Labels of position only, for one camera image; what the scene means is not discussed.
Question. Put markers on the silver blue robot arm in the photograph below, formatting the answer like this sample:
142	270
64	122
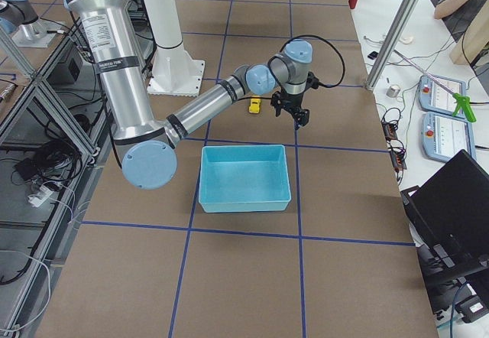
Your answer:
153	117

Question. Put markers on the blue teach pendant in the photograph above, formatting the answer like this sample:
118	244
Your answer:
443	136
434	98

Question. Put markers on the aluminium frame post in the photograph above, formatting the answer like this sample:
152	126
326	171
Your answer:
399	23

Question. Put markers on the black laptop computer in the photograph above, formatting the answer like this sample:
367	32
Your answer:
450	214

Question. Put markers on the yellow beetle toy car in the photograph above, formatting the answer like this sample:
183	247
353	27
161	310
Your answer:
254	106

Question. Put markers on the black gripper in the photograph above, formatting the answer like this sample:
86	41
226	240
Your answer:
291	101

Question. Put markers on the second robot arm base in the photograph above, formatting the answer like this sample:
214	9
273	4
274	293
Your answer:
19	19

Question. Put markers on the near blue teach pendant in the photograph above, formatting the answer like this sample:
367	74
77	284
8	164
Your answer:
443	136

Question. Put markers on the far blue teach pendant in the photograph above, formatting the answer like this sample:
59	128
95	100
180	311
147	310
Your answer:
434	98

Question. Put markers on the black power adapter box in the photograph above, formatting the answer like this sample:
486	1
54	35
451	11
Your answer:
74	65

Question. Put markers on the green handled reacher grabber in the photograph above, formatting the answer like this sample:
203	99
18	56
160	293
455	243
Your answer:
462	102

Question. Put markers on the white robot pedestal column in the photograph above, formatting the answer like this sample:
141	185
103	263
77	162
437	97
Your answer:
174	71

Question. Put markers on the light blue plastic bin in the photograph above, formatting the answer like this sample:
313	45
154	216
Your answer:
244	178

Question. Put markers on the small silver metal cylinder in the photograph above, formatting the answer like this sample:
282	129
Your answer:
393	91

